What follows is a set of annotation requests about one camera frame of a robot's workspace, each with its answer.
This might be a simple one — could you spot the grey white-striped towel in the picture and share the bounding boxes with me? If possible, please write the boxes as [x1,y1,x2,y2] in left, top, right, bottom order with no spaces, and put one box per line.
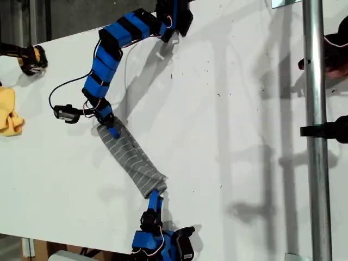
[96,115,168,199]

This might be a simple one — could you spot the person's hand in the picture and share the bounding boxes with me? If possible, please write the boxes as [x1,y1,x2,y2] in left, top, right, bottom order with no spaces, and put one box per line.
[326,67,348,80]

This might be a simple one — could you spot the white box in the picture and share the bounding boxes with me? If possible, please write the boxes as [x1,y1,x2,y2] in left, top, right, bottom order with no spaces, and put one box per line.
[48,249,82,261]

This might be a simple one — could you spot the black yellow power tool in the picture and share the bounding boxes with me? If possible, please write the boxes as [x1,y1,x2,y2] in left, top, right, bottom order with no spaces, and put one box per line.
[0,42,49,77]

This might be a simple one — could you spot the yellow cloth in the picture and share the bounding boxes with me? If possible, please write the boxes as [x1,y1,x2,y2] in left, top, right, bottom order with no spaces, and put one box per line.
[0,86,26,136]

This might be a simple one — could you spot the black clamp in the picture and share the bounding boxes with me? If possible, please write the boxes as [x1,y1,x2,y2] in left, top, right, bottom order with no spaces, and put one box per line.
[300,115,348,144]

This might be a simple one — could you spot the person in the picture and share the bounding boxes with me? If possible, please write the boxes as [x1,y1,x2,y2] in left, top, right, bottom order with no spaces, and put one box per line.
[322,15,348,81]

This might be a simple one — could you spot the black camera stalk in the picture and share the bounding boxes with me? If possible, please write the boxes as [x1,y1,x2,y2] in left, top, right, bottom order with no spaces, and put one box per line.
[173,225,196,240]
[72,107,96,118]

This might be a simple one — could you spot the black camera box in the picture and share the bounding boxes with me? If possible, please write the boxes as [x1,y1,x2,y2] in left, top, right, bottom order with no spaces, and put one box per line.
[178,236,195,259]
[53,104,81,124]

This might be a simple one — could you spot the thin white cable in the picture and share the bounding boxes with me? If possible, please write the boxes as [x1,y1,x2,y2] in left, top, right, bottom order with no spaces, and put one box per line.
[116,38,180,105]

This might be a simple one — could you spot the black camera cable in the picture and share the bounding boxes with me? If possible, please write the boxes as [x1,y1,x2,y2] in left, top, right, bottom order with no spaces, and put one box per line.
[48,73,92,110]

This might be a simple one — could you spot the steel post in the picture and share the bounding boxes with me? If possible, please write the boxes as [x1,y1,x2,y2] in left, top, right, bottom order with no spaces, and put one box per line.
[302,0,333,261]

